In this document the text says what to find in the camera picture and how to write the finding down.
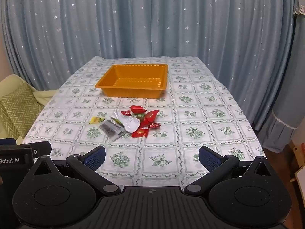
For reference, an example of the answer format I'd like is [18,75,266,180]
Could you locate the yellow candy packet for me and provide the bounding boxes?
[89,116,106,125]

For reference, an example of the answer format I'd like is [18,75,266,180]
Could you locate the white silver snack packet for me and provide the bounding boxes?
[111,111,141,133]

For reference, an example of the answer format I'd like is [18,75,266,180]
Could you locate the red packet with yellow print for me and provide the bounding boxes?
[132,127,150,138]

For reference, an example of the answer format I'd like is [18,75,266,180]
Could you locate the floral white tablecloth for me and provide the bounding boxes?
[22,56,267,191]

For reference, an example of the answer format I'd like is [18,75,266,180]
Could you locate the orange plastic tray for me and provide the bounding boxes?
[95,64,169,99]

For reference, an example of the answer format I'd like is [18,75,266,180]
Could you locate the blue star-print curtain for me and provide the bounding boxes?
[0,0,298,134]

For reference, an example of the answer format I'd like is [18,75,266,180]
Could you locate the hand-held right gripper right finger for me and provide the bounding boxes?
[183,145,274,195]

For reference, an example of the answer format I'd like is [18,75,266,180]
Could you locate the blue lace-trimmed curtain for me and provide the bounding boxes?
[258,0,305,153]

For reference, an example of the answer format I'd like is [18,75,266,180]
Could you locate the small wooden-framed board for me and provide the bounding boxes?
[289,163,305,185]

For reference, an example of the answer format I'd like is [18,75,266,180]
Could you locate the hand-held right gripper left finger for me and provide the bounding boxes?
[27,145,122,195]

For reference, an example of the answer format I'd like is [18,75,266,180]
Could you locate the green zigzag cushion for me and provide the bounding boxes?
[0,84,44,140]

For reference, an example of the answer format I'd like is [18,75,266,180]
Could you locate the pale yellow sofa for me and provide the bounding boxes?
[0,74,60,140]

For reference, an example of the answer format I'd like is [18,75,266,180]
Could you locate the crinkled red snack packet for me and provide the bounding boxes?
[130,105,147,114]

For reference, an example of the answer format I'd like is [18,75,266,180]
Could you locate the cream box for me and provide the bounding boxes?
[292,141,305,170]

